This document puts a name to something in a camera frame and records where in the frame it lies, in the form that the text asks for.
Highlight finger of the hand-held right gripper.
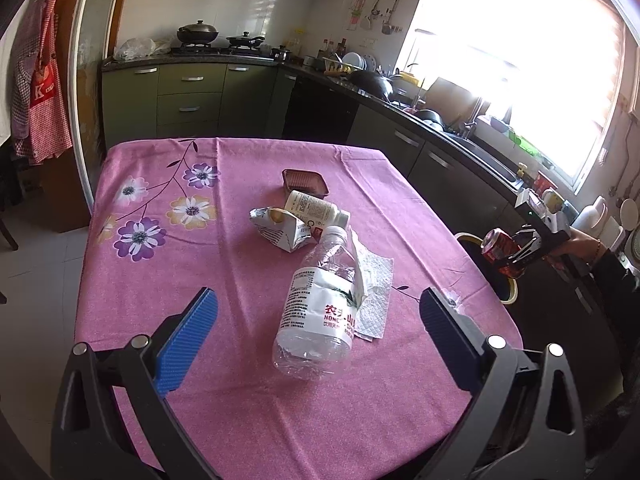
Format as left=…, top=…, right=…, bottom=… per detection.
left=512, top=227, right=543, bottom=248
left=495, top=246, right=545, bottom=272

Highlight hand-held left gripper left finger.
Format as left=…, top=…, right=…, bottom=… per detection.
left=50, top=287, right=221, bottom=480

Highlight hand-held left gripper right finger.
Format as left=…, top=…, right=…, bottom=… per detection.
left=419, top=286, right=588, bottom=480

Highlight red drink can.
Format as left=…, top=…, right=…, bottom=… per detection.
left=481, top=228, right=526, bottom=279

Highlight yellow-rimmed trash bin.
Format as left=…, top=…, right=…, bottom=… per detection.
left=454, top=232, right=518, bottom=306

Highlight clear plastic water bottle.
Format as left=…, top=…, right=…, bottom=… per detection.
left=272, top=225, right=362, bottom=378

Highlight person's right hand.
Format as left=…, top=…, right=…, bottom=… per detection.
left=546, top=228, right=601, bottom=267

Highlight white plastic jug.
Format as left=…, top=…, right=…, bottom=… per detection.
left=572, top=196, right=608, bottom=236

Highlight white paper tissue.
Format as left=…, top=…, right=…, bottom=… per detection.
left=350, top=230, right=394, bottom=342

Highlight steel sink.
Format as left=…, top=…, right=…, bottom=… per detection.
left=445, top=130, right=518, bottom=186

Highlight steel faucet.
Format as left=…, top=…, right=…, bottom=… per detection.
left=462, top=100, right=488, bottom=141

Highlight crumpled white drink carton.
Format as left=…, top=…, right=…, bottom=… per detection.
left=249, top=206, right=316, bottom=254

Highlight black pot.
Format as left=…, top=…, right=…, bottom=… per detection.
left=415, top=109, right=446, bottom=131

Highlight dark kitchen countertop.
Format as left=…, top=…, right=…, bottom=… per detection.
left=101, top=55, right=640, bottom=271

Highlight wooden cutting board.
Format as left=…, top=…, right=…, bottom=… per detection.
left=425, top=76, right=483, bottom=121

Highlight window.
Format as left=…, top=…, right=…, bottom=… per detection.
left=400, top=0, right=640, bottom=196

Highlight small white plastic bottle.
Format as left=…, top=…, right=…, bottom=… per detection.
left=285, top=190, right=351, bottom=235

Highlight dark red plastic tray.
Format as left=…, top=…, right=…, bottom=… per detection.
left=281, top=169, right=329, bottom=199

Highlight black built-in oven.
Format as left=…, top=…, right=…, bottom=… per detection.
left=282, top=77, right=361, bottom=143

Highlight green lower cabinets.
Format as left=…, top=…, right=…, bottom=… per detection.
left=101, top=62, right=626, bottom=361

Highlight dish rack with dishes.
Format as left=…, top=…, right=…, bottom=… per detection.
left=322, top=51, right=381, bottom=76

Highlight condiment bottles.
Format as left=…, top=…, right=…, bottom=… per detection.
left=317, top=35, right=348, bottom=61

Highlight hanging kitchen utensils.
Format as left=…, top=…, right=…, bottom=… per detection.
left=347, top=0, right=403, bottom=36

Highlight white hanging cloth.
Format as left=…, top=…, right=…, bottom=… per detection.
left=0, top=25, right=16, bottom=147

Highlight red checked apron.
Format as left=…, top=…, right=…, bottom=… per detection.
left=20, top=0, right=73, bottom=163

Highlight gas stove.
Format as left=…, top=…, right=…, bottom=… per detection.
left=170, top=44, right=276, bottom=61

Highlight clear plastic bag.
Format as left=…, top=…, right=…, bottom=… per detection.
left=112, top=36, right=173, bottom=61

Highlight purple checked apron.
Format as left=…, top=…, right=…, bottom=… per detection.
left=10, top=10, right=36, bottom=142

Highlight black frying pan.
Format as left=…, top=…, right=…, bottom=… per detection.
left=226, top=31, right=266, bottom=48

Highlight black lidded wok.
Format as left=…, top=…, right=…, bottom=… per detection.
left=176, top=20, right=221, bottom=45

